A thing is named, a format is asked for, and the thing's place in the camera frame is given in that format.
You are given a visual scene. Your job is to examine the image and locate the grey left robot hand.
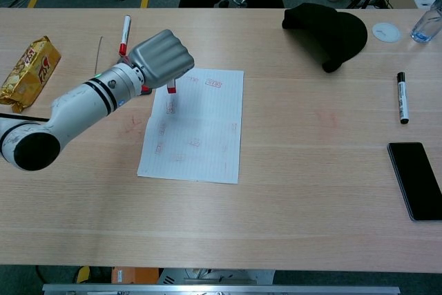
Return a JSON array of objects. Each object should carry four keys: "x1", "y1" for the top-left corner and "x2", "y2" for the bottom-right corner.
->
[{"x1": 129, "y1": 29, "x2": 195, "y2": 89}]

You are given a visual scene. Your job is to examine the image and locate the white lined paper sheet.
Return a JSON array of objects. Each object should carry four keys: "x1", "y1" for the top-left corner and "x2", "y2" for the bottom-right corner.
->
[{"x1": 137, "y1": 66, "x2": 245, "y2": 185}]

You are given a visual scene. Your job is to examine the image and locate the red white marker pen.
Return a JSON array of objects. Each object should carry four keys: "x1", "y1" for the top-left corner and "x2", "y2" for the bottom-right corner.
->
[{"x1": 118, "y1": 15, "x2": 132, "y2": 57}]

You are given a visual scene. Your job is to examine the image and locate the golden snack package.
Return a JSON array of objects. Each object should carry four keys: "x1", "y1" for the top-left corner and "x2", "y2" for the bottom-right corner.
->
[{"x1": 0, "y1": 35, "x2": 62, "y2": 114}]

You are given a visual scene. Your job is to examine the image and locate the black knit beanie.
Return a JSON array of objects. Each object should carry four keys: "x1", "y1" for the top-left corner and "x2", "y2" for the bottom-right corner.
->
[{"x1": 281, "y1": 2, "x2": 368, "y2": 74}]

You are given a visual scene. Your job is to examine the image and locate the orange box under table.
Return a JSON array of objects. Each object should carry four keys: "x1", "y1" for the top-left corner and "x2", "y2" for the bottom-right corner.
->
[{"x1": 110, "y1": 267, "x2": 160, "y2": 285}]

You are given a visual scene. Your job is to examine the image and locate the black white marker pen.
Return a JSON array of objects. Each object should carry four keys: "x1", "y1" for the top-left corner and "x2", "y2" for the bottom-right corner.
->
[{"x1": 396, "y1": 71, "x2": 411, "y2": 125}]

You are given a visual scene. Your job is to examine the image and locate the clear plastic water bottle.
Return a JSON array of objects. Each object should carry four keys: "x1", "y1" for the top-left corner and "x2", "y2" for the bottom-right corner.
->
[{"x1": 410, "y1": 0, "x2": 442, "y2": 44}]

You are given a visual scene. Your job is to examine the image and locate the black smartphone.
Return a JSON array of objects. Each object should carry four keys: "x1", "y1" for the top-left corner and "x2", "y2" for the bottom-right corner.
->
[{"x1": 386, "y1": 142, "x2": 442, "y2": 222}]

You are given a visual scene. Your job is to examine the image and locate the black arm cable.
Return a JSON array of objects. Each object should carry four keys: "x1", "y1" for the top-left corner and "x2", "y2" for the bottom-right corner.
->
[{"x1": 0, "y1": 112, "x2": 50, "y2": 123}]

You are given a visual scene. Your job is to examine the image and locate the white round cable grommet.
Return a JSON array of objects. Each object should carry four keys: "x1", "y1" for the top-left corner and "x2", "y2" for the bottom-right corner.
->
[{"x1": 372, "y1": 21, "x2": 402, "y2": 44}]

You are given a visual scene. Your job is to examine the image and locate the aluminium rail profile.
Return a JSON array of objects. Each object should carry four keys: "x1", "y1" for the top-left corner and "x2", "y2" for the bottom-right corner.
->
[{"x1": 41, "y1": 283, "x2": 401, "y2": 295}]

